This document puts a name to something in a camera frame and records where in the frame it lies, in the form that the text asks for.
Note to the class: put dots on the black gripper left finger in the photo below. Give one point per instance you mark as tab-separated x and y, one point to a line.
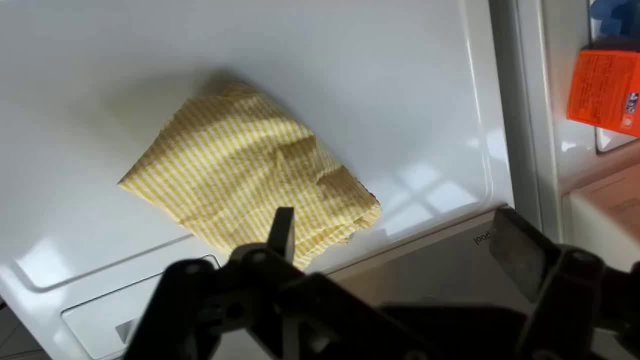
266	293

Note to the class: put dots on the white washing machine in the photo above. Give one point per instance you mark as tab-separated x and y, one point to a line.
366	80

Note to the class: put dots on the yellow striped cloth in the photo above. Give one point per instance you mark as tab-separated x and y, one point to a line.
246	172

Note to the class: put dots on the blue plastic container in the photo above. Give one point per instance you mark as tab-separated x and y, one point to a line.
616	16

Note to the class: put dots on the white dryer on left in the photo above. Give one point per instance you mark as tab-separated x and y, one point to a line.
566	157

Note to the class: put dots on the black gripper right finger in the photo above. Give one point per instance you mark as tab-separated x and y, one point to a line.
552	280

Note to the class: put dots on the orange detergent box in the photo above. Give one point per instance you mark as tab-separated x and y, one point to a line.
603	87

